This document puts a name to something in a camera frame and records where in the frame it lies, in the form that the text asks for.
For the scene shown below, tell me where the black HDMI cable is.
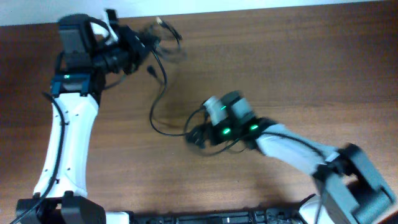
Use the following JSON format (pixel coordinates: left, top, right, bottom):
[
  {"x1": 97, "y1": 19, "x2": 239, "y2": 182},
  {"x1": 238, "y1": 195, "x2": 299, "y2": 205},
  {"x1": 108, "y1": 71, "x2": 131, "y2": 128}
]
[{"x1": 146, "y1": 49, "x2": 249, "y2": 156}]

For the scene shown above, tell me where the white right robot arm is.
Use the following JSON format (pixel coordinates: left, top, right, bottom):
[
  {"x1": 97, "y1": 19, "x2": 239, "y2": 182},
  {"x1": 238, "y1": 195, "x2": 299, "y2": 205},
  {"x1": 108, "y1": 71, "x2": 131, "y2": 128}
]
[{"x1": 184, "y1": 91, "x2": 397, "y2": 223}]

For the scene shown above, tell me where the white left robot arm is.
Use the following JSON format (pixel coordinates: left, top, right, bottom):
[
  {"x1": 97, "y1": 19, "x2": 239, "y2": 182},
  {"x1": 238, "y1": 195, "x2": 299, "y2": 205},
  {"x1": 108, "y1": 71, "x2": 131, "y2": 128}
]
[{"x1": 15, "y1": 9, "x2": 160, "y2": 223}]

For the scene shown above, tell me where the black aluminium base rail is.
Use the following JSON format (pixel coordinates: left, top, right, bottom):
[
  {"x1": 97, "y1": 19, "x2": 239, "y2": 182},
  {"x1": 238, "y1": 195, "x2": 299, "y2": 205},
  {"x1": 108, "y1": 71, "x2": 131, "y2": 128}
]
[{"x1": 105, "y1": 207, "x2": 312, "y2": 224}]

